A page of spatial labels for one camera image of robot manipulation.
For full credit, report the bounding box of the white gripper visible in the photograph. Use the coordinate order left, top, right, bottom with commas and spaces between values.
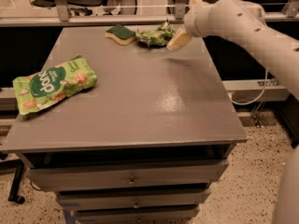
166, 0, 221, 50

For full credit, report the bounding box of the green jalapeno chip bag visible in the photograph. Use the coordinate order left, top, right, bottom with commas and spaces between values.
135, 21, 175, 47

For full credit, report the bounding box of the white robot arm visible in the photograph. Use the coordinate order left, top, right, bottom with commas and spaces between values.
167, 0, 299, 224

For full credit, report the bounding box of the green and yellow sponge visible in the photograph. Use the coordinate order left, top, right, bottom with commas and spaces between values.
106, 24, 136, 46

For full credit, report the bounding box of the green popcorn snack bag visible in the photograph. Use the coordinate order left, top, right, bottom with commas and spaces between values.
13, 56, 97, 115

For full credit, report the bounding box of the grey metal railing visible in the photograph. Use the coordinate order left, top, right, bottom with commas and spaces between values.
0, 0, 298, 27

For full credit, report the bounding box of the grey drawer cabinet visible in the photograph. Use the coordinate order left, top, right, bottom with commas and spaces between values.
1, 23, 249, 224

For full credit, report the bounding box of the top grey drawer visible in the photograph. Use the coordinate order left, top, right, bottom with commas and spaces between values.
27, 160, 228, 191

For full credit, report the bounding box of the grey drawer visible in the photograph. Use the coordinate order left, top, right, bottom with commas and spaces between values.
27, 160, 228, 191
74, 204, 199, 224
58, 189, 210, 211

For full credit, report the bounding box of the middle grey drawer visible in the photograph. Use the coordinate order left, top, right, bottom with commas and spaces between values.
58, 189, 210, 211

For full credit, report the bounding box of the bottom grey drawer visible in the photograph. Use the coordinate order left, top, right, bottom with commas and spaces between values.
74, 204, 199, 224

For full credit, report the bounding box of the black chair base leg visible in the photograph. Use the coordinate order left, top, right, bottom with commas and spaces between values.
0, 152, 25, 204

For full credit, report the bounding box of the white cable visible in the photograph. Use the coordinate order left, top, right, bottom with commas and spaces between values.
229, 67, 269, 106

